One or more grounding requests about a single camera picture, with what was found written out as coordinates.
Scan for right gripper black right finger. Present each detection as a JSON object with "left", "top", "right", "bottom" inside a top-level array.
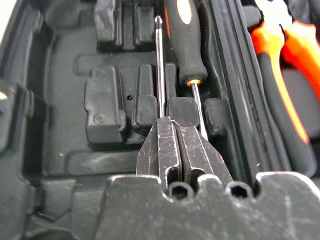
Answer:
[{"left": 176, "top": 120, "right": 235, "bottom": 187}]

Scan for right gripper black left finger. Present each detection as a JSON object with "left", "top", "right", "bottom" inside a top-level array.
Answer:
[{"left": 136, "top": 116, "right": 183, "bottom": 192}]

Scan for silver Phillips screwdriver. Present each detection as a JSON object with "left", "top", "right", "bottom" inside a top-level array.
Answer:
[{"left": 153, "top": 14, "right": 166, "bottom": 119}]

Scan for black zippered pouch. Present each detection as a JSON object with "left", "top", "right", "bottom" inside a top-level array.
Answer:
[{"left": 0, "top": 0, "right": 320, "bottom": 240}]

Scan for black orange handled screwdriver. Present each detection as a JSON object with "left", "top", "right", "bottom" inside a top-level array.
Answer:
[{"left": 163, "top": 0, "right": 210, "bottom": 141}]

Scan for orange black handled pliers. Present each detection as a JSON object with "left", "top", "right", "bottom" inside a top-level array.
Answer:
[{"left": 250, "top": 0, "right": 320, "bottom": 177}]

